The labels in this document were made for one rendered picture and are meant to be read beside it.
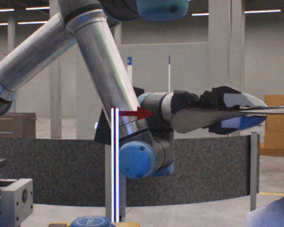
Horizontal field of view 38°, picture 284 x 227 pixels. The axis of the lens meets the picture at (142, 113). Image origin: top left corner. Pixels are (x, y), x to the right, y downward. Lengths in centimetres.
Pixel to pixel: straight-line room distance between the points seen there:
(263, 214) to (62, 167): 192
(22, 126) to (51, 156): 480
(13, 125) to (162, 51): 281
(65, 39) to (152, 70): 582
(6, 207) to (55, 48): 40
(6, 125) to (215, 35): 407
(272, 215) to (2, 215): 60
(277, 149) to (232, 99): 801
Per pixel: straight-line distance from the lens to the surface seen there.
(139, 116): 66
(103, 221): 43
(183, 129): 77
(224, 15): 503
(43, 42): 107
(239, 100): 78
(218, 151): 265
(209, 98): 83
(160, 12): 60
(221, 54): 497
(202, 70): 671
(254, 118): 76
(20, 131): 737
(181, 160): 253
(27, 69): 111
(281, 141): 879
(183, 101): 77
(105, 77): 85
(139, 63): 691
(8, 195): 101
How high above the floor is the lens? 121
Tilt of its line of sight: 2 degrees down
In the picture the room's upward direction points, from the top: straight up
